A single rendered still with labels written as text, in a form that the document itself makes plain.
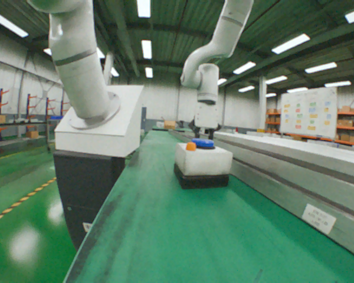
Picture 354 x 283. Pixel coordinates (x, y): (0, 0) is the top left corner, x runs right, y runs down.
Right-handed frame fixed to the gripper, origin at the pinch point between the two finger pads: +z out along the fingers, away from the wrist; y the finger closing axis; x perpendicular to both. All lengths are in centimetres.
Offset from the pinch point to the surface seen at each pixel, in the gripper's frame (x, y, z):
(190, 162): 34.8, 16.1, -0.4
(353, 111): -124, -963, -192
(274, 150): 39.5, 5.0, -3.3
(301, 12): -134, -408, -441
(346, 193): 51, 5, -1
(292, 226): 46.9, 7.1, 4.0
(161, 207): 39.3, 20.5, 4.0
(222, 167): 34.8, 10.8, 0.5
